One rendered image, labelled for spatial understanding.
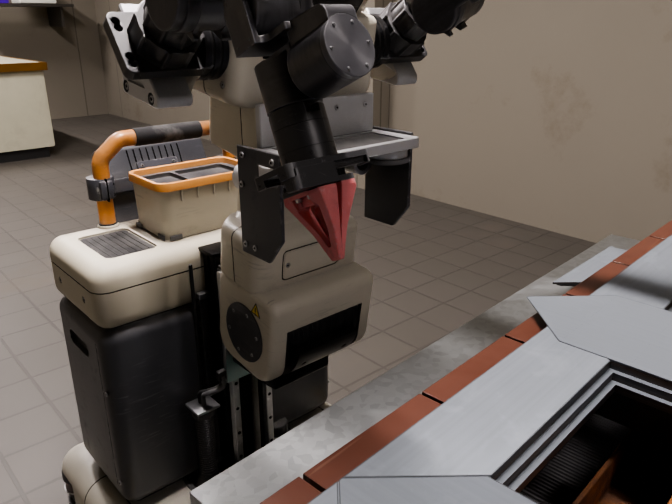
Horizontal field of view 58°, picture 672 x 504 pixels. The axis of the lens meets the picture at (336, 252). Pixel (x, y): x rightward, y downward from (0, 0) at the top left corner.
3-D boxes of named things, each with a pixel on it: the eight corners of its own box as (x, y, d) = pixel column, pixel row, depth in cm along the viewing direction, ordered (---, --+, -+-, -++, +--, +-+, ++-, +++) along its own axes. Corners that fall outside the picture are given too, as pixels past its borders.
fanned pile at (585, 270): (677, 263, 141) (681, 247, 140) (612, 319, 115) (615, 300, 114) (623, 250, 149) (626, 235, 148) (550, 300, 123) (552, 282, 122)
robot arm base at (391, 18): (402, 18, 109) (354, 18, 102) (432, -12, 103) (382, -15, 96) (423, 61, 108) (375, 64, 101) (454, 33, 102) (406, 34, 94)
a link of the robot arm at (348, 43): (290, 3, 64) (219, 1, 59) (361, -56, 55) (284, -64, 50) (322, 113, 65) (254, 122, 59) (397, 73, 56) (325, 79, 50)
